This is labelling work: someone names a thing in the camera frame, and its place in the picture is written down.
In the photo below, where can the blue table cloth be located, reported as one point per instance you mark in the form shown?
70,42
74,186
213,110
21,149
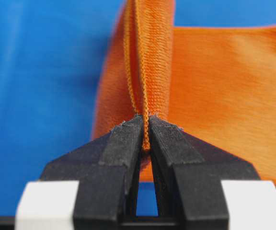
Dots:
51,58

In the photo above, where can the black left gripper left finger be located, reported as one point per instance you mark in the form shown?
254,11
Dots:
85,189

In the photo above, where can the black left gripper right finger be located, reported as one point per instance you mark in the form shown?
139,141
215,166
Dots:
205,187

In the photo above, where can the orange towel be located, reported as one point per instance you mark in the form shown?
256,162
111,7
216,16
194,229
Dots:
218,84

